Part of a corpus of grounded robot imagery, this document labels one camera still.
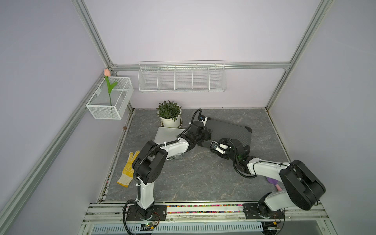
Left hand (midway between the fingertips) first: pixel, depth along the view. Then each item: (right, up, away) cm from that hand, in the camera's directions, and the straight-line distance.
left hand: (208, 130), depth 93 cm
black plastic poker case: (+10, 0, +6) cm, 11 cm away
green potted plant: (-26, +13, +3) cm, 29 cm away
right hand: (+8, -7, -2) cm, 11 cm away
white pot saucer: (-33, +3, +16) cm, 37 cm away
